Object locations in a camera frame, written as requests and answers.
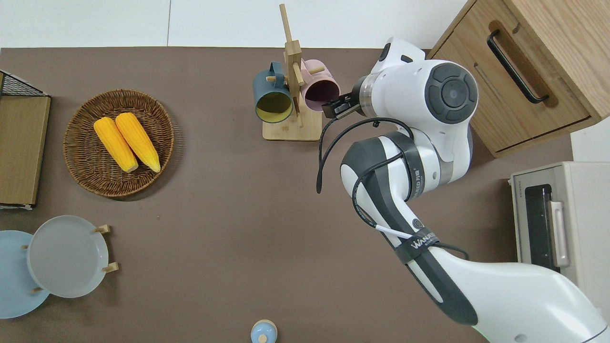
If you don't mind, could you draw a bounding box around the light blue plate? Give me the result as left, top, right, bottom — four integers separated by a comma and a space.
0, 230, 51, 319

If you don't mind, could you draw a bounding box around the wire shelf with wooden boards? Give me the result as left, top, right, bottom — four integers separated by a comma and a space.
0, 70, 51, 210

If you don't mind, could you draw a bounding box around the grey plate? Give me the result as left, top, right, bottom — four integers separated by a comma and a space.
27, 215, 109, 299

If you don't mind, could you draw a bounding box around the wooden mug rack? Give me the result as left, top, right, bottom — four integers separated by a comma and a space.
262, 4, 325, 141

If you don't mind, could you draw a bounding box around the round wicker basket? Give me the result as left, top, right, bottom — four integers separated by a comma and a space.
63, 89, 175, 198

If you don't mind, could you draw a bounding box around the pink mug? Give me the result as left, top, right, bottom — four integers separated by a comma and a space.
300, 59, 342, 112

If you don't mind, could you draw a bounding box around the cream toaster oven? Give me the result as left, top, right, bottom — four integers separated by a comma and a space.
509, 161, 610, 324

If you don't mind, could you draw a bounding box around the dark blue mug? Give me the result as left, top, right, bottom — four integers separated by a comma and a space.
253, 62, 294, 124

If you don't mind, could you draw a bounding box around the black cabinet handle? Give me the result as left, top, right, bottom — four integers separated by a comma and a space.
487, 30, 549, 104

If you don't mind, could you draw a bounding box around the wooden cabinet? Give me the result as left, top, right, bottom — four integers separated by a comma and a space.
426, 0, 610, 158

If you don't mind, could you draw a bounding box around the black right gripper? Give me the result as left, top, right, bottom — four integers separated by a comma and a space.
322, 78, 369, 120

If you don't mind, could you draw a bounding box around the yellow corn cob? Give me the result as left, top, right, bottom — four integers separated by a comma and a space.
115, 112, 161, 173
93, 117, 139, 173

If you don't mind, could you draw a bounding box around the wooden plate rack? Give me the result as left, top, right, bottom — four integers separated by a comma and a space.
21, 225, 119, 293

